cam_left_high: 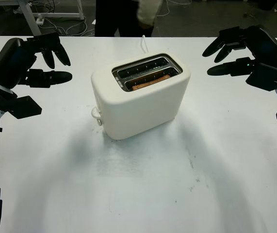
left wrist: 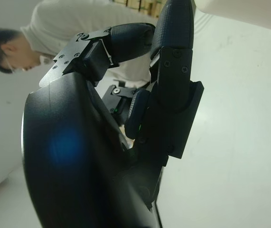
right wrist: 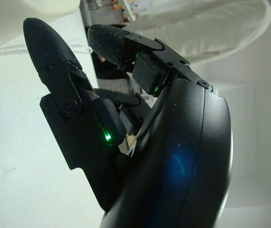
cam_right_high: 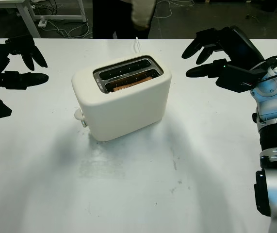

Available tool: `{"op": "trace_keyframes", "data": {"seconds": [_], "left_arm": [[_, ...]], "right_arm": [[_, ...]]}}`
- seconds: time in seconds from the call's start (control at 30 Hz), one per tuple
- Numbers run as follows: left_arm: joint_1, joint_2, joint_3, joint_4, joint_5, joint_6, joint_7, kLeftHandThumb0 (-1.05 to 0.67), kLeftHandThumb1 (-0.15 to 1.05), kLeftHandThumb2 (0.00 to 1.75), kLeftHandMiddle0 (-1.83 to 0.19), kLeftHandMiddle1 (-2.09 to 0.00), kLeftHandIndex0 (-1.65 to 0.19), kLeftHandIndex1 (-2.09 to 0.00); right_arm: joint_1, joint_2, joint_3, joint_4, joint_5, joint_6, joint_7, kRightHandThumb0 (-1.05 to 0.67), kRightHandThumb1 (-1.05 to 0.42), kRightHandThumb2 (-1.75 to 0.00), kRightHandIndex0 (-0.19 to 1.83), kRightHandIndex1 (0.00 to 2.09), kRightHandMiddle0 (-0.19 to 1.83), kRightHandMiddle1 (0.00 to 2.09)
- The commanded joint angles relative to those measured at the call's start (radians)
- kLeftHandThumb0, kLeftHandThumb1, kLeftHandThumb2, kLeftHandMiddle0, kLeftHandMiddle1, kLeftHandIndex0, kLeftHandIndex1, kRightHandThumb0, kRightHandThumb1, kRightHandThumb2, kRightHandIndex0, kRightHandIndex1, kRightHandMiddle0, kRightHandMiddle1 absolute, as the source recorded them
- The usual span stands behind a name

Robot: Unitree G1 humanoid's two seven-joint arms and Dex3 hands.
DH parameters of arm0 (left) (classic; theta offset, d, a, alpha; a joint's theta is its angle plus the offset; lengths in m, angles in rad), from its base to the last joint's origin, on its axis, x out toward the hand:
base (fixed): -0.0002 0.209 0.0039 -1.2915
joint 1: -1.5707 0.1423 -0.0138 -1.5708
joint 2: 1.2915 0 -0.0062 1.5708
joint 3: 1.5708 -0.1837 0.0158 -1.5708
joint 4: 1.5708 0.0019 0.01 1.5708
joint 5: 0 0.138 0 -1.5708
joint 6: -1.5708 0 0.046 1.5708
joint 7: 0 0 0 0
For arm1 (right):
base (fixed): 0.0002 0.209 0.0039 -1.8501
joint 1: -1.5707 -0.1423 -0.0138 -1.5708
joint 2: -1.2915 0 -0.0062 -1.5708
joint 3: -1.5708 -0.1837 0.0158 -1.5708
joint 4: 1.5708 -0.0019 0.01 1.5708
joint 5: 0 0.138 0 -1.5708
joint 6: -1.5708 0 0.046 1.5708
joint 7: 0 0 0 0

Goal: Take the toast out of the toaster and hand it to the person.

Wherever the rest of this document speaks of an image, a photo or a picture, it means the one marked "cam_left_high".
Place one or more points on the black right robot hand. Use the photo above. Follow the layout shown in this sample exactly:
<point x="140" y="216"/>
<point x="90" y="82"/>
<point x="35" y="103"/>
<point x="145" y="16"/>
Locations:
<point x="266" y="46"/>

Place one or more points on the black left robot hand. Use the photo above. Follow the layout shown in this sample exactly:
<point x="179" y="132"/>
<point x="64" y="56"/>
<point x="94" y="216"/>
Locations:
<point x="7" y="63"/>

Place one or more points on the person's bare hand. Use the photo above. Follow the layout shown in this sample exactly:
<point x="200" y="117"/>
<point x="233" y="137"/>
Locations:
<point x="146" y="26"/>

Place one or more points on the browned toast slice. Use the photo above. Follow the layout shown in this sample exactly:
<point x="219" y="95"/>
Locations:
<point x="150" y="83"/>

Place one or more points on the person's forearm in cream sleeve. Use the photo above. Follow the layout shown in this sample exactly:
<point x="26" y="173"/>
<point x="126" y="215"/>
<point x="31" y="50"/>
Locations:
<point x="148" y="12"/>

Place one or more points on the person in dark clothes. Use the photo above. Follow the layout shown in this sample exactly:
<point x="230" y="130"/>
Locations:
<point x="109" y="19"/>

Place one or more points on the cream two-slot toaster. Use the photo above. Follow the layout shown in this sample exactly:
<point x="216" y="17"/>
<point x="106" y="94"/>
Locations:
<point x="140" y="109"/>

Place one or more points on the cream toaster lever knob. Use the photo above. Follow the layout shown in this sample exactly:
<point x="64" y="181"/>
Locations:
<point x="95" y="113"/>

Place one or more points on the black object on floor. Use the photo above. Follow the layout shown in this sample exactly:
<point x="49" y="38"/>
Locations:
<point x="266" y="4"/>

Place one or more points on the white power strip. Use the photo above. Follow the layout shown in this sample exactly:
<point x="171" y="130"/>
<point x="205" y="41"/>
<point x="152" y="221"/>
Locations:
<point x="40" y="21"/>

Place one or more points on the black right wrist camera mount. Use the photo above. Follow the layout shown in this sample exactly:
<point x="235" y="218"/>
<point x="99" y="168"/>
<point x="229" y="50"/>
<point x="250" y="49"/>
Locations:
<point x="264" y="77"/>

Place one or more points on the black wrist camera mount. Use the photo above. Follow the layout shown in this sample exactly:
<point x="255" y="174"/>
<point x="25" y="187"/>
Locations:
<point x="264" y="77"/>
<point x="24" y="106"/>

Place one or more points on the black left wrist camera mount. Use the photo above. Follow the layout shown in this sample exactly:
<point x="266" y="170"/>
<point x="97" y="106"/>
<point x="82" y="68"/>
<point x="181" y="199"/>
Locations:
<point x="24" y="106"/>

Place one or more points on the white metal table frame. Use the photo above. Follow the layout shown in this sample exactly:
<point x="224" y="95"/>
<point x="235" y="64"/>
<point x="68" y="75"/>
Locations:
<point x="30" y="19"/>

